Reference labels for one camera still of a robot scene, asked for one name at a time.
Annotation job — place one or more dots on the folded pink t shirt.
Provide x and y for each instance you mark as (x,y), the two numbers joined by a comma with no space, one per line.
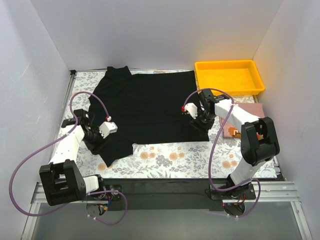
(242,113)

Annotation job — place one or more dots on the floral table mat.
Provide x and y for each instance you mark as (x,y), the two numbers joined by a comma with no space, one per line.
(168,160)

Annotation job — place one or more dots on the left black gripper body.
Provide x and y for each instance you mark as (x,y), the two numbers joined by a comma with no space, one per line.
(97,144)

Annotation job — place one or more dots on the black t shirt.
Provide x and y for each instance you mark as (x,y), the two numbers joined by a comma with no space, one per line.
(146,109)

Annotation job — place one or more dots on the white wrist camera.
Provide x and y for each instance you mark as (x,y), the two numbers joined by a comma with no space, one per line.
(190,109)
(107,127)

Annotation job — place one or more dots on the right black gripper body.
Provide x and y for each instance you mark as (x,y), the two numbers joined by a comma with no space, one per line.
(200,125)

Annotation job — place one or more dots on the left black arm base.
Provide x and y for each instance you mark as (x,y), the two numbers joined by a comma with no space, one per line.
(107,193)

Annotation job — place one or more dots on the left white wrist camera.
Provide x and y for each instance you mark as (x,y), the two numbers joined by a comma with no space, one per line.
(107,127)

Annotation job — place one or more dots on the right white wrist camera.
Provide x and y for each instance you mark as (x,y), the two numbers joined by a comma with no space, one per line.
(190,109)

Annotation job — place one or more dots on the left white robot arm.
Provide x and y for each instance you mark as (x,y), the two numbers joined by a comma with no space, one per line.
(61,179)

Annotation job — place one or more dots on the aluminium frame rail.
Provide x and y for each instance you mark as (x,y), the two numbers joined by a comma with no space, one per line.
(268,191)

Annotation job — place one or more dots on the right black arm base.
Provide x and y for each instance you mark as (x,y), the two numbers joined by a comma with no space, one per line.
(225,193)

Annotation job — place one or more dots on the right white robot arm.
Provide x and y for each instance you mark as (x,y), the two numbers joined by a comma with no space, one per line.
(258,143)

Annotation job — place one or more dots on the yellow plastic tray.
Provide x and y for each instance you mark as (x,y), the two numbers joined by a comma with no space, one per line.
(235,77)

